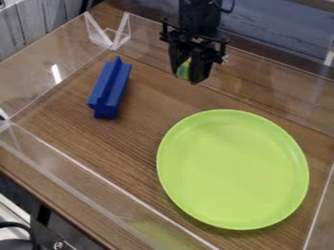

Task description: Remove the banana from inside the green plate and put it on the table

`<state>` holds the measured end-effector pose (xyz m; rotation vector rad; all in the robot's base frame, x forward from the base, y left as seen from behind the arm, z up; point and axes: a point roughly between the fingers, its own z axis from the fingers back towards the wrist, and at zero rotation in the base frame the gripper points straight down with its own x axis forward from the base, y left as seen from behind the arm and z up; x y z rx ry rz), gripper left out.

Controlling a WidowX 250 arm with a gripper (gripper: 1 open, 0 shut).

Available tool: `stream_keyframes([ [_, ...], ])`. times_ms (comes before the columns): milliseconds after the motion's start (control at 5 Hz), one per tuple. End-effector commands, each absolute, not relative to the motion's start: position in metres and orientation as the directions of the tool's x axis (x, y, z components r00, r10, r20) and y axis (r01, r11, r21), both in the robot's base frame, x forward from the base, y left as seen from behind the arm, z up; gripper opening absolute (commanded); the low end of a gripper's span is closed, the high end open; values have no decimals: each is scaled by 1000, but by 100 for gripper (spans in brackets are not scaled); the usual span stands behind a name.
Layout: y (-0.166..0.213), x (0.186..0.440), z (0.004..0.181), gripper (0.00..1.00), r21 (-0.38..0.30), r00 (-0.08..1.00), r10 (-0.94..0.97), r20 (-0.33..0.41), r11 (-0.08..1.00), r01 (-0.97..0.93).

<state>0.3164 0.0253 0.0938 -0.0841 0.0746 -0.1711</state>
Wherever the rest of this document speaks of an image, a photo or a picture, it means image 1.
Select black cable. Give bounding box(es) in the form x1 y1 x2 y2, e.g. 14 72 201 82
0 222 45 250

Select clear acrylic corner bracket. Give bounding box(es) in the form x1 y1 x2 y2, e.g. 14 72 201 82
83 12 131 51

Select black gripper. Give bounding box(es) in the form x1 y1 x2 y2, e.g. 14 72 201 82
159 18 232 84

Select clear acrylic front wall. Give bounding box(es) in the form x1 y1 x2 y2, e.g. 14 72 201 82
0 121 220 250

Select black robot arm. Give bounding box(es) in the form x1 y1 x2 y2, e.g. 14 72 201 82
159 0 237 84

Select yellow toy banana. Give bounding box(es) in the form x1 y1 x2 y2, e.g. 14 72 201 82
177 58 193 79

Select blue cross-shaped block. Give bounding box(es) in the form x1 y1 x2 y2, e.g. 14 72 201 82
86 57 133 119

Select green round plate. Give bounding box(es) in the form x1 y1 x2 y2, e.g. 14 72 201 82
157 109 309 230

